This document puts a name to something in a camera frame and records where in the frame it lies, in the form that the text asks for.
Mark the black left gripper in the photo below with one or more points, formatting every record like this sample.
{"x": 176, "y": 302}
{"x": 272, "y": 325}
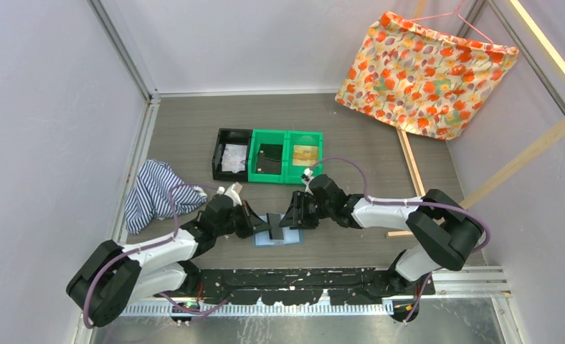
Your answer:
{"x": 249, "y": 218}

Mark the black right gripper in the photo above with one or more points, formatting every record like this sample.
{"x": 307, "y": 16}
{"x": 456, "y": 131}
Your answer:
{"x": 293, "y": 218}

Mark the blue card holder wallet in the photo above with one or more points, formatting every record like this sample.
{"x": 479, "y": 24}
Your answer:
{"x": 292, "y": 236}

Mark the white cards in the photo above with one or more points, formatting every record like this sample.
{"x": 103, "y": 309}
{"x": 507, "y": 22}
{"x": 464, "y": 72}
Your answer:
{"x": 234, "y": 158}

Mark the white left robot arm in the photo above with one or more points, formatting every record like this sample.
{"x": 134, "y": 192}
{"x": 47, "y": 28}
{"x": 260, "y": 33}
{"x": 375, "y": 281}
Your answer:
{"x": 115, "y": 275}

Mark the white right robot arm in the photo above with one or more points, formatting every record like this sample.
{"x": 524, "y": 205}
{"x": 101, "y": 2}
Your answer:
{"x": 445, "y": 232}

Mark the green bin with gold card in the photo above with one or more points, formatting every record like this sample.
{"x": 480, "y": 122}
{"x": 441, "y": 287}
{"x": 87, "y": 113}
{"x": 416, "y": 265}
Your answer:
{"x": 292, "y": 174}

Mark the gold credit card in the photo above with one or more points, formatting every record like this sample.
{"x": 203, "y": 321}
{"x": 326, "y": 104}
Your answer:
{"x": 305, "y": 155}

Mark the green bin with black card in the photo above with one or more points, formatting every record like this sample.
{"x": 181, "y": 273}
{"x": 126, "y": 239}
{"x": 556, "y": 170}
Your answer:
{"x": 260, "y": 136}

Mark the black plastic bin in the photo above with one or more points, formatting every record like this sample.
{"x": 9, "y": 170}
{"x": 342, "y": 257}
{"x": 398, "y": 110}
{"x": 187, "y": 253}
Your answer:
{"x": 230, "y": 136}

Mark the blue striped cloth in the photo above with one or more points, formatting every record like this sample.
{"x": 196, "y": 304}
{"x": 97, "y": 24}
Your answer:
{"x": 159, "y": 194}

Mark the floral orange fabric bag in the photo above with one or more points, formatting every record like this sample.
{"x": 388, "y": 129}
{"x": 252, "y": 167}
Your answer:
{"x": 422, "y": 81}

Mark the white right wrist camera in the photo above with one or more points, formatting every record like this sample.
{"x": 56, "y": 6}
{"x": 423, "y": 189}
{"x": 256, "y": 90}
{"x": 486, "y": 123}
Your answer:
{"x": 307, "y": 176}

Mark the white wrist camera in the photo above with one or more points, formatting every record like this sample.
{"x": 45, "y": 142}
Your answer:
{"x": 233, "y": 192}
{"x": 307, "y": 176}

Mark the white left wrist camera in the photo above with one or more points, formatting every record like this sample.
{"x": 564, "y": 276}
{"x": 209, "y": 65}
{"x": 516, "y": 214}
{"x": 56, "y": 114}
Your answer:
{"x": 233, "y": 192}

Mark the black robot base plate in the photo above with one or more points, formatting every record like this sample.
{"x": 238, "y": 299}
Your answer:
{"x": 344, "y": 286}

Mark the wooden frame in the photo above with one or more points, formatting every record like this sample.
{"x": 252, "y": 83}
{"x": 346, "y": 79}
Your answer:
{"x": 511, "y": 161}

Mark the pink wire hanger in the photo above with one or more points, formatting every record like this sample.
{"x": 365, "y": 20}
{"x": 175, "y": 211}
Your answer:
{"x": 456, "y": 12}

